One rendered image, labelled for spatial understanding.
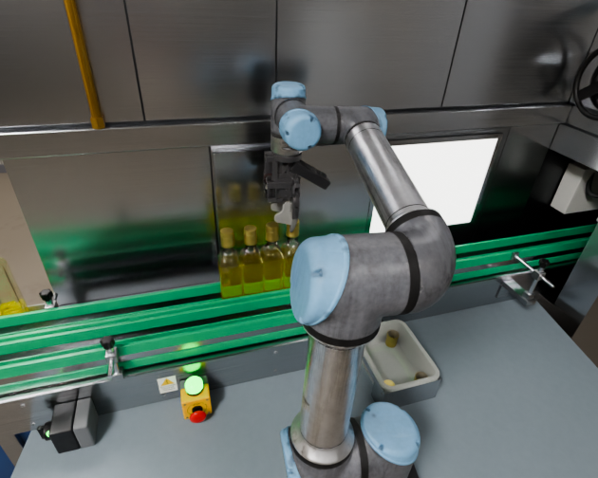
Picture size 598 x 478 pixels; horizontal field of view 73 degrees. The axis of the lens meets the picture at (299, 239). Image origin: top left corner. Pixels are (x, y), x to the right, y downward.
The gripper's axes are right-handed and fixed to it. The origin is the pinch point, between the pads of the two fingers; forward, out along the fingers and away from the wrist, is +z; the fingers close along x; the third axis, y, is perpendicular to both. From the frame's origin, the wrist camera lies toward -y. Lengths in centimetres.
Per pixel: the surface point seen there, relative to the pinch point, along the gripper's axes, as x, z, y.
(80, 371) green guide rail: 19, 25, 54
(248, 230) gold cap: 2.6, -0.4, 11.9
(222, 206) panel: -10.3, -0.7, 17.6
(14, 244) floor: -183, 116, 162
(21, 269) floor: -151, 116, 148
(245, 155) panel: -10.9, -15.1, 10.9
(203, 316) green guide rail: 8.8, 21.4, 24.9
